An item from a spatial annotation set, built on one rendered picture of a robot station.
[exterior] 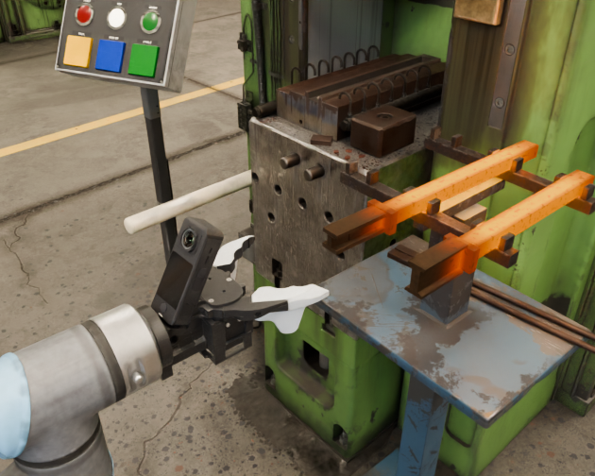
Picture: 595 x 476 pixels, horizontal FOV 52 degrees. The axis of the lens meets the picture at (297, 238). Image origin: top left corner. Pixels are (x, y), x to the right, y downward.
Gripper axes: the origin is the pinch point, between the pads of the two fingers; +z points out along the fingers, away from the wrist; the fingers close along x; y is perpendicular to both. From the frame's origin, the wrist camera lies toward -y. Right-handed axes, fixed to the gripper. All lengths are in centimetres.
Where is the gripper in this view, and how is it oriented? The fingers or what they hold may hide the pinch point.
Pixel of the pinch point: (290, 257)
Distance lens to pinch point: 75.3
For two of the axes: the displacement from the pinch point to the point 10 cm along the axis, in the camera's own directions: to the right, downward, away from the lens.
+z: 7.8, -3.4, 5.3
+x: 6.3, 4.2, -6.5
